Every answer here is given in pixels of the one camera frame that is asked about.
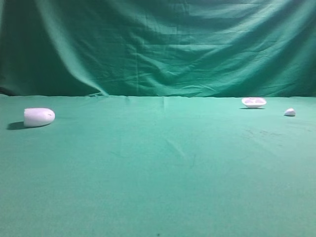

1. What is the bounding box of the white earphone case lid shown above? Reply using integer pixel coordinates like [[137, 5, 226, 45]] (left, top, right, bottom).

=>
[[241, 97, 267, 109]]

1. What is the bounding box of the green table cloth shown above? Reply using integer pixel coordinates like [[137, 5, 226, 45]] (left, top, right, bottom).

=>
[[0, 96, 316, 237]]

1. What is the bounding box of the green backdrop curtain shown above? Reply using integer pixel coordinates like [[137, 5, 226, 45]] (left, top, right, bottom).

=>
[[0, 0, 316, 97]]

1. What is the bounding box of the white earbud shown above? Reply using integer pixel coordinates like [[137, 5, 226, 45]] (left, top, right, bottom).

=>
[[284, 108, 296, 117]]

